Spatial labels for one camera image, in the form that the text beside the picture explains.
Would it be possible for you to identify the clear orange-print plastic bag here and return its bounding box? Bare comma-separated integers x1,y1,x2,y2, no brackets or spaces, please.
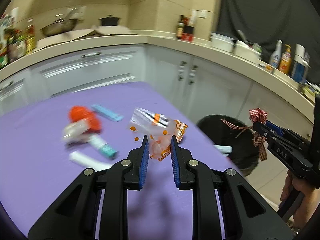
127,107,188,161

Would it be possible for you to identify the red checkered ribbon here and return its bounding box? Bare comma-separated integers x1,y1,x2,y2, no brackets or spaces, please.
221,108,268,161

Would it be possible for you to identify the light blue wrapper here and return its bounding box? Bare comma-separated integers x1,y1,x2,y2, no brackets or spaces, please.
91,104,124,122

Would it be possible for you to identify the black-lined trash bin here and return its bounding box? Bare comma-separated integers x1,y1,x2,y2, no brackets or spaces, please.
197,114,259,177

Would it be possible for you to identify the person's right hand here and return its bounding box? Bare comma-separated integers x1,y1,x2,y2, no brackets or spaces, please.
280,170,319,230

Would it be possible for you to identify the silver white foil packet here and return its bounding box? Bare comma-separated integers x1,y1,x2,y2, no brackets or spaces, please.
214,144,233,157

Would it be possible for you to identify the white teal tube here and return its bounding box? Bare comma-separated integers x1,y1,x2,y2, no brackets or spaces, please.
88,134,117,159

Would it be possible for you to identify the white blue-print wrapper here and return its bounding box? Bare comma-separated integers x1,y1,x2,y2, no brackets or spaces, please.
69,151,112,171

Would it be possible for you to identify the orange dish soap bottle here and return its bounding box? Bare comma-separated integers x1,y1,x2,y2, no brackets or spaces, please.
278,44,291,74

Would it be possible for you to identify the blue cleaner bottle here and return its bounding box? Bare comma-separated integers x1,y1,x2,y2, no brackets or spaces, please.
291,44,310,83

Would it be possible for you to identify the white spray bottle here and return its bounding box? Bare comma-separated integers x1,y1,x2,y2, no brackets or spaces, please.
269,40,283,68

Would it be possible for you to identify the white bowl with spoon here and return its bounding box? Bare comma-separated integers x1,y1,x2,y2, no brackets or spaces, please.
234,29,260,64

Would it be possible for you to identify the white plastic container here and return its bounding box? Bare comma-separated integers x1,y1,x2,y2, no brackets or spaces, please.
210,33,234,53

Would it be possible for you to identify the black red utensil holder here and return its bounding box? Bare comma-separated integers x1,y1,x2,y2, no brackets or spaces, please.
181,25,195,42

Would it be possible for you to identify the dark sauce bottle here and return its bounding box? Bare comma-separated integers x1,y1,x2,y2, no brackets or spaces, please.
176,15,184,40

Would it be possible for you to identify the black cooking pot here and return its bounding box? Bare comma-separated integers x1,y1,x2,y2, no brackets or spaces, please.
99,15,120,27

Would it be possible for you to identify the steel wok pan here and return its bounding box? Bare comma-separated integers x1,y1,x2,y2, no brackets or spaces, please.
41,8,78,37

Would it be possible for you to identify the cooking oil bottle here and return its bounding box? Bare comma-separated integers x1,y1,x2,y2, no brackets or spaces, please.
25,18,36,54

